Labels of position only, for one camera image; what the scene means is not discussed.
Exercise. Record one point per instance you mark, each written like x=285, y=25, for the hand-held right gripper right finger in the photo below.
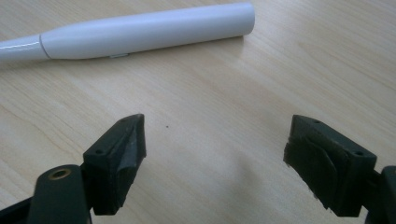
x=330, y=168

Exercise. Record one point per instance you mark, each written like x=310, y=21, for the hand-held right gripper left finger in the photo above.
x=113, y=168

